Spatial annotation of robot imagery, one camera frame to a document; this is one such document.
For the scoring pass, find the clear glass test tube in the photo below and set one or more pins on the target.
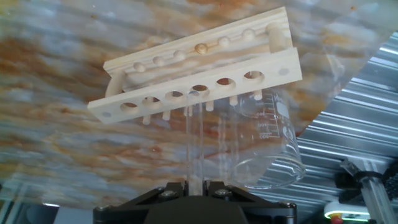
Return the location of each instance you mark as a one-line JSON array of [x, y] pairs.
[[195, 146]]

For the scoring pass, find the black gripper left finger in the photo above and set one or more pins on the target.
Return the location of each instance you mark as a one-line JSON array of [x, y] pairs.
[[133, 208]]

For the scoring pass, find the wooden test tube rack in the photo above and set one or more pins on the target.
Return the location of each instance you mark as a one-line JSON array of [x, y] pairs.
[[273, 68]]

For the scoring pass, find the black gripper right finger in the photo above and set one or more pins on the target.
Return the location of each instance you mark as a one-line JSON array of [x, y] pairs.
[[264, 211]]

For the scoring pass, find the emergency stop button box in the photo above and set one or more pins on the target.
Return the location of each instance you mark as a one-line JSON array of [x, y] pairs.
[[345, 214]]

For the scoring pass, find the orange marble pattern mat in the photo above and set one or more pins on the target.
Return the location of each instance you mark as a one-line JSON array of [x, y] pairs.
[[62, 140]]

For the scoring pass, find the clear glass beaker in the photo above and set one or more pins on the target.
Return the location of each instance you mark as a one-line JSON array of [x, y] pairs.
[[270, 149]]

